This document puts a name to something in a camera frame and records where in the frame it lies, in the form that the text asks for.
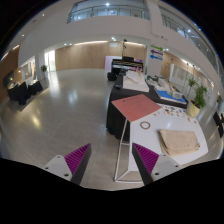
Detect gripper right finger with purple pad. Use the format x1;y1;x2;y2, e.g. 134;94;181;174
132;143;181;185

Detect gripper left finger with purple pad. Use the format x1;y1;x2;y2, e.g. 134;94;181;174
43;144;92;185

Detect beige folded towel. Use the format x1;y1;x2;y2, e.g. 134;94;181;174
158;129;200;156

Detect black draped display table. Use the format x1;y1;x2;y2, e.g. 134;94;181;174
106;77;188;141

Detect pink sign board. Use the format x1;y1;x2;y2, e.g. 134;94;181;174
112;94;161;122

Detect blue architectural model board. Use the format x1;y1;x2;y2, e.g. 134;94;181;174
155;89;186;104

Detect potted plant in yellow pot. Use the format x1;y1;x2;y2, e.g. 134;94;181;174
187;86;207;118

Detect white architectural model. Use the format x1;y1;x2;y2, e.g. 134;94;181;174
123;71;149;92

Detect black armchair group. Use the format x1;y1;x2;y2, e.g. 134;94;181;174
8;81;43;105

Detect small potted plant far left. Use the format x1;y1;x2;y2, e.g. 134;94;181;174
40;65;47;79

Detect black piano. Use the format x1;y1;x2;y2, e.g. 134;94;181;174
111;59;144;74

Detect coloured direction arrow signs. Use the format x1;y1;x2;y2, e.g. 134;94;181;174
150;45;163;60

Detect white sign stand frame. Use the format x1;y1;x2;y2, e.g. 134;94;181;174
114;120;142;184

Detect brown tape ring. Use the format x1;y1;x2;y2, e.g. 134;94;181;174
139;121;151;130

